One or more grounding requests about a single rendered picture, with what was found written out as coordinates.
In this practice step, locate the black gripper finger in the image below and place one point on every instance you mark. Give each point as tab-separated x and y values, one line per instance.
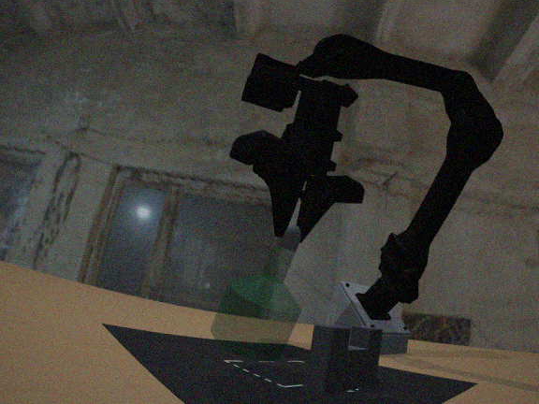
314	204
285	188

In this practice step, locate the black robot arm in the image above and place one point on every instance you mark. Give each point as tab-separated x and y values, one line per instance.
474	135

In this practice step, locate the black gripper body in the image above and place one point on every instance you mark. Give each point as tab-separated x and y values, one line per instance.
307	153

